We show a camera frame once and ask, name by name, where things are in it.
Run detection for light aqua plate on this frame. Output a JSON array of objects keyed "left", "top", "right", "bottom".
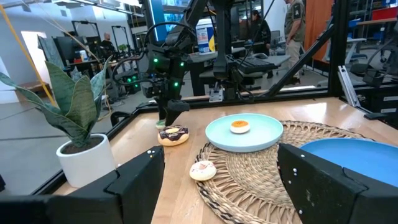
[{"left": 205, "top": 113, "right": 284, "bottom": 153}]

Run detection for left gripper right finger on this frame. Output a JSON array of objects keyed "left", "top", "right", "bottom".
[{"left": 276, "top": 142, "right": 398, "bottom": 224}]

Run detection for large display screen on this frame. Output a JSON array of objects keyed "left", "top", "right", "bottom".
[{"left": 149, "top": 0, "right": 193, "bottom": 41}]

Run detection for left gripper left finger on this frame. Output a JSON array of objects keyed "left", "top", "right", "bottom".
[{"left": 49, "top": 146, "right": 165, "bottom": 224}]

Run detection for yellow hanging cable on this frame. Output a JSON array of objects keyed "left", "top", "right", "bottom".
[{"left": 0, "top": 4, "right": 57, "bottom": 106}]

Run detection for round woven placemat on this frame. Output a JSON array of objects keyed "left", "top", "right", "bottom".
[{"left": 193, "top": 120, "right": 374, "bottom": 224}]

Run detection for silver aluminium bracket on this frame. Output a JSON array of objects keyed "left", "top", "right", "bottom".
[{"left": 337, "top": 65, "right": 361, "bottom": 108}]

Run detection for white plant pot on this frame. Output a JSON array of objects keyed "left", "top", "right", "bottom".
[{"left": 55, "top": 133, "right": 117, "bottom": 189}]

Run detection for black rig frame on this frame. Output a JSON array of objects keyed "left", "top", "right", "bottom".
[{"left": 30, "top": 0, "right": 398, "bottom": 195}]

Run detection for large chocolate donut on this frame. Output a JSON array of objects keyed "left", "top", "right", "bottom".
[{"left": 157, "top": 124, "right": 190, "bottom": 147}]

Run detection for computer tower green lights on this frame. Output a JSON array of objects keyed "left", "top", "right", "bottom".
[{"left": 123, "top": 73, "right": 141, "bottom": 94}]

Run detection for cluttered workbench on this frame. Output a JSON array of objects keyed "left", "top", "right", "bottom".
[{"left": 62, "top": 52, "right": 137, "bottom": 78}]

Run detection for blue plate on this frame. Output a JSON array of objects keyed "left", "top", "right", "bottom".
[{"left": 298, "top": 138, "right": 398, "bottom": 187}]

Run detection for orange partition panel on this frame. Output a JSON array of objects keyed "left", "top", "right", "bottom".
[{"left": 304, "top": 0, "right": 334, "bottom": 62}]

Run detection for small white pink donut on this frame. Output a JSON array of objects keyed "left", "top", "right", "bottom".
[{"left": 189, "top": 160, "right": 218, "bottom": 182}]

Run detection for black keyboard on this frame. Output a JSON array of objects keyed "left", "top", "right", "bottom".
[{"left": 236, "top": 57, "right": 279, "bottom": 75}]

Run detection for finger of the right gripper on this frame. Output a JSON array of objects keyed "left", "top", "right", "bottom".
[
  {"left": 156, "top": 96, "right": 169, "bottom": 122},
  {"left": 165, "top": 99, "right": 191, "bottom": 127}
]

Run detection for person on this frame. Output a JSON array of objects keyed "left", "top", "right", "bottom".
[
  {"left": 99, "top": 32, "right": 116, "bottom": 58},
  {"left": 283, "top": 0, "right": 307, "bottom": 85},
  {"left": 250, "top": 9, "right": 272, "bottom": 57}
]

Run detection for white tub blue label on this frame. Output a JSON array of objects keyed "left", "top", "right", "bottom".
[{"left": 195, "top": 18, "right": 216, "bottom": 55}]

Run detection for small orange donut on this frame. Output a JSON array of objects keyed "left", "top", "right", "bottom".
[{"left": 229, "top": 119, "right": 251, "bottom": 134}]

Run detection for green snake plant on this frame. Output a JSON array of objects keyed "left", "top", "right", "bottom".
[{"left": 0, "top": 55, "right": 113, "bottom": 150}]

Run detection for grey desk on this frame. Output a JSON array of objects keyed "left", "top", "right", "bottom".
[{"left": 189, "top": 46, "right": 292, "bottom": 97}]

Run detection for low wooden bench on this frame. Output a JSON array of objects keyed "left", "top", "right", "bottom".
[{"left": 20, "top": 81, "right": 52, "bottom": 94}]

